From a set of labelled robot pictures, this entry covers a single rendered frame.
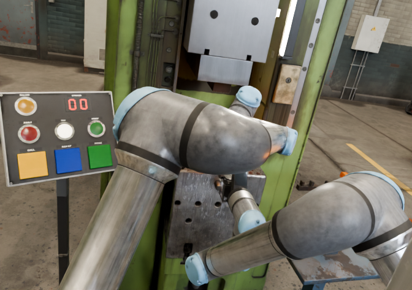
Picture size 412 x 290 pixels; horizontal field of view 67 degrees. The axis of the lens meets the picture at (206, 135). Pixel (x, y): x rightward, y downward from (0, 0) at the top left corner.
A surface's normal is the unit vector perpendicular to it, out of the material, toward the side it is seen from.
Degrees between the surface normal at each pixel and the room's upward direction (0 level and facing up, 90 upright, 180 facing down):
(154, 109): 47
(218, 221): 90
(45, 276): 0
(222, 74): 90
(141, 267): 90
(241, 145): 73
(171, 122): 58
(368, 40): 90
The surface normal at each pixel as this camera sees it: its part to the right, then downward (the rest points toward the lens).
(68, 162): 0.56, -0.12
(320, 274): 0.15, -0.92
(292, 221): -0.72, -0.41
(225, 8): 0.15, 0.40
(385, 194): 0.46, -0.56
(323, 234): -0.24, 0.14
